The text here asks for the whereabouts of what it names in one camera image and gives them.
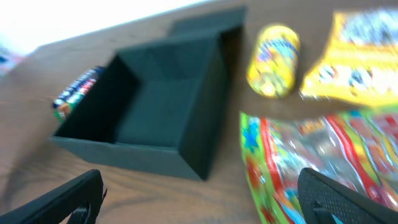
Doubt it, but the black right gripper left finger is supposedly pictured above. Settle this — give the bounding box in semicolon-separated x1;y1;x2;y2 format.
1;169;104;224

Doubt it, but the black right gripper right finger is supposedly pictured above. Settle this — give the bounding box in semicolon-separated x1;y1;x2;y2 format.
298;168;397;224

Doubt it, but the green Haribo gummy bag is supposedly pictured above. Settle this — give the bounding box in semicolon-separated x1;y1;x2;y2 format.
239;106;397;223

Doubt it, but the dark blue chocolate bar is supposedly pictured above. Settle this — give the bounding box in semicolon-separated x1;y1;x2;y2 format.
52;66;105;109

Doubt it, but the yellow mentos gum can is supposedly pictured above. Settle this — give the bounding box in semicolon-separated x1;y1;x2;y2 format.
246;24;301;98

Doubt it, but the yellow snack bag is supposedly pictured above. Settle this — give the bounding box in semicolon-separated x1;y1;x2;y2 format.
300;7;397;107

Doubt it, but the green red chocolate bar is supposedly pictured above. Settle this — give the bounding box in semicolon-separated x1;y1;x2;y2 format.
54;102;75;123

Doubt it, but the black open gift box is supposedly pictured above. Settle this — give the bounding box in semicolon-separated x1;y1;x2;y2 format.
52;7;246;180

